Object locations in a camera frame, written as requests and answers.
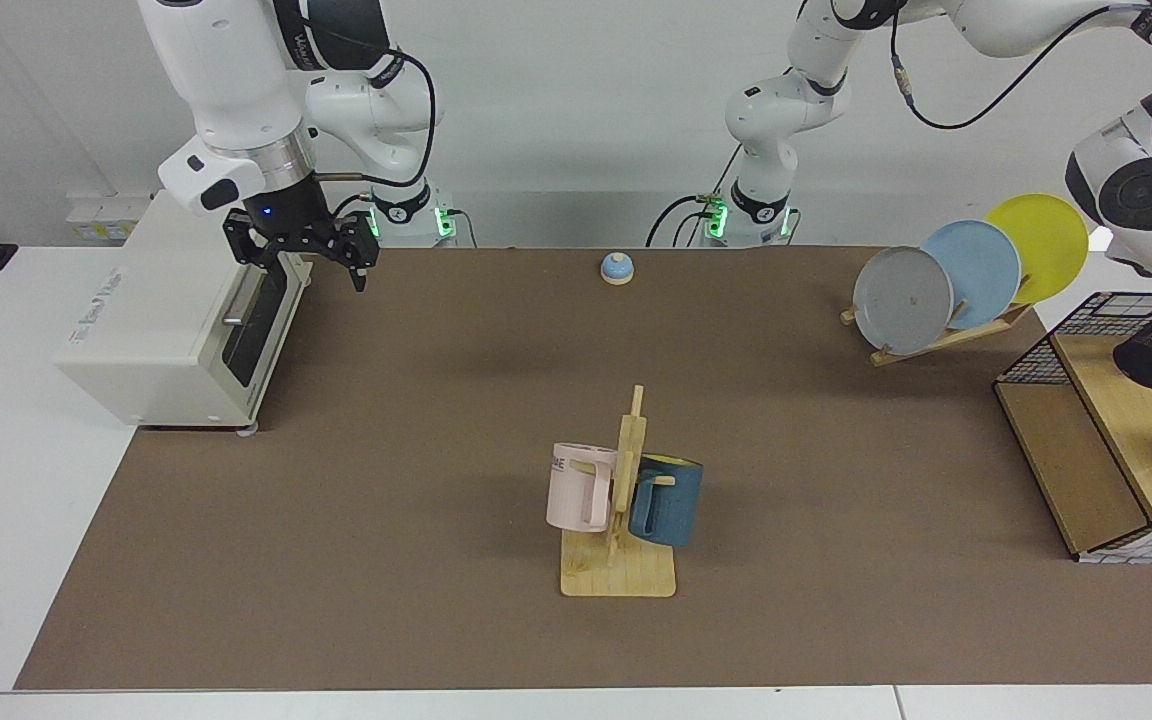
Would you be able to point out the wooden cup stand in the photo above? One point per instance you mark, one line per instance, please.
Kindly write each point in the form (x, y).
(616, 575)

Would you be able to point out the pink mug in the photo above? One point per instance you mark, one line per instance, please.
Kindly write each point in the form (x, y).
(576, 490)

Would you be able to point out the yellow plate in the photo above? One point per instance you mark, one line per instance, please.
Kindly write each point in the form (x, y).
(1046, 245)

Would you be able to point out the pale toaster oven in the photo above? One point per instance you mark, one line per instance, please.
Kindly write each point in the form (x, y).
(156, 330)

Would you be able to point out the small blue round bell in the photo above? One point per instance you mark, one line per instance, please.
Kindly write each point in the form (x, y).
(617, 268)

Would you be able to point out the wooden plate rack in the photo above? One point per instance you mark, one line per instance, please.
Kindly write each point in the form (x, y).
(936, 342)

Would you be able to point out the light blue plate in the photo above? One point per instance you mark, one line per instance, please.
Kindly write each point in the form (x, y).
(986, 275)

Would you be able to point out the brown table cloth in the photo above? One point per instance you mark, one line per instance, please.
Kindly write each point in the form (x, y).
(386, 520)

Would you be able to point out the white wall socket strip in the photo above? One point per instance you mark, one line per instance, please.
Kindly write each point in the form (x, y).
(106, 220)

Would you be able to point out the grey plate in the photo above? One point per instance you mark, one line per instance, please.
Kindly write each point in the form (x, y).
(901, 300)

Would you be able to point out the dark teal mug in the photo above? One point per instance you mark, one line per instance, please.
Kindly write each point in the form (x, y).
(671, 505)

